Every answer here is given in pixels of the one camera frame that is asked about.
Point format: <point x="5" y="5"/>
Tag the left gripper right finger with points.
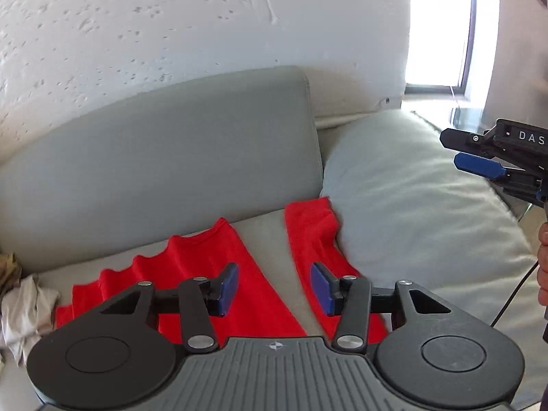
<point x="349" y="298"/>

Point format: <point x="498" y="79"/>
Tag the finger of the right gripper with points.
<point x="479" y="166"/>

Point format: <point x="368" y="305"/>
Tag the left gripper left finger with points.
<point x="201" y="298"/>

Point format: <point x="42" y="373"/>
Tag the person's right hand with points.
<point x="542" y="274"/>

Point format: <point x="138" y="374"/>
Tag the light blue-grey armrest cushion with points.
<point x="407" y="213"/>

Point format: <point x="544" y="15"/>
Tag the grey sofa backrest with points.
<point x="162" y="163"/>

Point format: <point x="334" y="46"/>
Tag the window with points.
<point x="441" y="41"/>

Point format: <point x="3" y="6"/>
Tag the light grey crumpled garment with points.
<point x="27" y="313"/>

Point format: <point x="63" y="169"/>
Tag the tan crumpled garment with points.
<point x="10" y="273"/>

